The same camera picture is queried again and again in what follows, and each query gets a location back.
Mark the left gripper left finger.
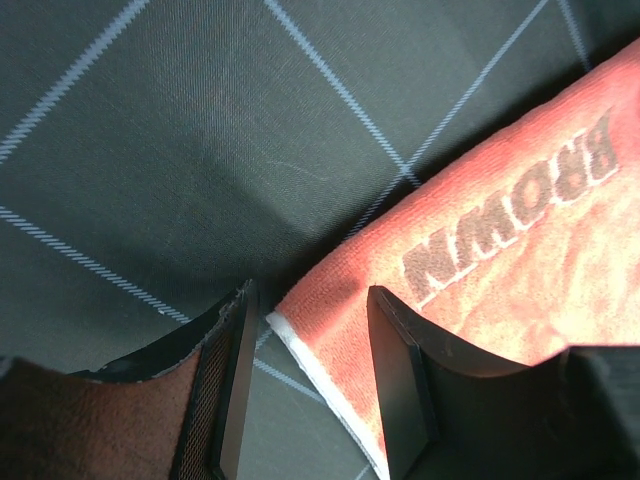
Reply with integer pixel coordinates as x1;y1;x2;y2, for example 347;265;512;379
1;281;259;479

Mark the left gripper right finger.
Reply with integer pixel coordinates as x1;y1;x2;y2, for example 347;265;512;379
367;286;639;479

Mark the pink brown towel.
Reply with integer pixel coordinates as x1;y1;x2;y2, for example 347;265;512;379
268;43;639;479

